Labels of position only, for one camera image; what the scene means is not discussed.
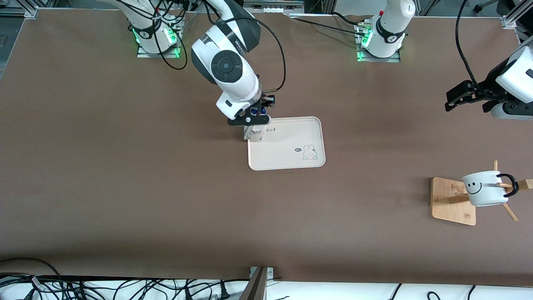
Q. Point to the white smiley face cup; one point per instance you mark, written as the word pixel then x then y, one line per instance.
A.
pixel 483 191

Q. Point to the small metal corner bracket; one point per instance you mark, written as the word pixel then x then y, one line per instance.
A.
pixel 270 273

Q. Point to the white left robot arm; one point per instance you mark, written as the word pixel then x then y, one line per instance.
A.
pixel 391 25

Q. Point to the cream rabbit print tray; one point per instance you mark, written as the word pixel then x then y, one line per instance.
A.
pixel 291 158

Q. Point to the grey metal profile post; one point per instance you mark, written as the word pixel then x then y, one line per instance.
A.
pixel 256 287

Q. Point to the blue white milk carton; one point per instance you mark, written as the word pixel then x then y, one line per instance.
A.
pixel 252 133

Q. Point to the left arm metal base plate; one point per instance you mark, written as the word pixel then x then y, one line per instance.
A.
pixel 379 59

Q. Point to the aluminium frame profile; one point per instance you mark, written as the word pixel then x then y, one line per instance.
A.
pixel 16 12
pixel 514 18

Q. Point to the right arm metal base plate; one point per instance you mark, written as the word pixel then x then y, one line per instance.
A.
pixel 145 55

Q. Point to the grey metal frame rail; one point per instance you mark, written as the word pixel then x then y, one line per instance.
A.
pixel 272 4

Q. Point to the brown table cover sheet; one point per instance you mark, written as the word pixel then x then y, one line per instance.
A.
pixel 208 216

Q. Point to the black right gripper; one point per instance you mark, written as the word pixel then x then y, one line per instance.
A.
pixel 264 103

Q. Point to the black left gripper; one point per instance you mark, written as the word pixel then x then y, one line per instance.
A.
pixel 486 88

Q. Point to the wooden mug stand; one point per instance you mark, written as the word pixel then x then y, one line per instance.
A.
pixel 452 208

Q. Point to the black office chair base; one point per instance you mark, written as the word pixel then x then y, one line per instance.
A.
pixel 483 6

